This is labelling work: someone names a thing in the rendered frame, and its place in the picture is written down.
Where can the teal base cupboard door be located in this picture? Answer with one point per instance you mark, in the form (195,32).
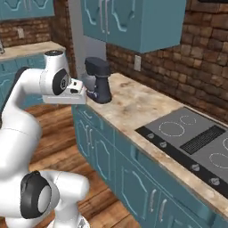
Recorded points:
(178,218)
(133,190)
(102,157)
(81,139)

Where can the teal wall cupboard run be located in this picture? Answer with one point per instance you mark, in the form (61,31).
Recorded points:
(26,7)

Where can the dark blue stand mixer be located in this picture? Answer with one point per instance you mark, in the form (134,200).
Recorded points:
(101,80)

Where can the grey black hob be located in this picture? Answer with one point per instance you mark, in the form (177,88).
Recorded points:
(193,133)

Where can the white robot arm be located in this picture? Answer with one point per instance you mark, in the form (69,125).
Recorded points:
(17,136)

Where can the silver sink tap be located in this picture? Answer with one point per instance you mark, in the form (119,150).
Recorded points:
(1,47)

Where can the short teal drawer front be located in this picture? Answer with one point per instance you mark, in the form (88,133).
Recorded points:
(101,124)

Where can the grey hob knob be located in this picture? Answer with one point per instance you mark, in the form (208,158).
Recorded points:
(150,136)
(214,181)
(195,167)
(163,144)

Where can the white wall socket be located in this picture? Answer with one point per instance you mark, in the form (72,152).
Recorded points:
(20,33)
(137,63)

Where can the long teal drawer front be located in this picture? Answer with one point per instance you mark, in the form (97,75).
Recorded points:
(166,181)

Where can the teal wall cupboard door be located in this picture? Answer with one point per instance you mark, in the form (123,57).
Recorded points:
(92,17)
(127,20)

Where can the grey fridge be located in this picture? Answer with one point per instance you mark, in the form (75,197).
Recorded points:
(78,44)

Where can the teal base cupboard run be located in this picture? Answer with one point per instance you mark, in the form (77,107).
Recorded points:
(29,63)

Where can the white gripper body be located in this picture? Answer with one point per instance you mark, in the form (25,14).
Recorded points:
(63,99)

